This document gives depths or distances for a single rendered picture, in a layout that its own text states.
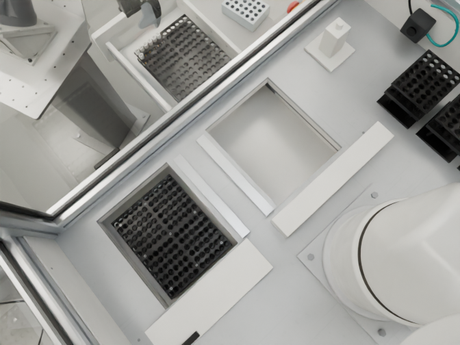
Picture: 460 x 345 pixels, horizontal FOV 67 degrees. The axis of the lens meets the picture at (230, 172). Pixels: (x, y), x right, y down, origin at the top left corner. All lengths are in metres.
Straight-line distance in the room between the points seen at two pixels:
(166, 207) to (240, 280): 0.24
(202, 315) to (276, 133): 0.48
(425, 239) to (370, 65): 0.57
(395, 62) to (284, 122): 0.30
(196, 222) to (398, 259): 0.47
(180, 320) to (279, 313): 0.20
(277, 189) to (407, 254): 0.49
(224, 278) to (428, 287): 0.39
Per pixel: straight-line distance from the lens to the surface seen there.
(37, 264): 0.72
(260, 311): 0.75
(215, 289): 0.73
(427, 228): 0.44
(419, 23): 0.92
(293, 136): 0.93
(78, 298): 0.74
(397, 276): 0.50
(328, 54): 0.89
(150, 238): 0.82
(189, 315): 0.74
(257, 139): 0.92
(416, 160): 0.86
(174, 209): 0.81
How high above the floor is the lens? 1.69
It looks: 75 degrees down
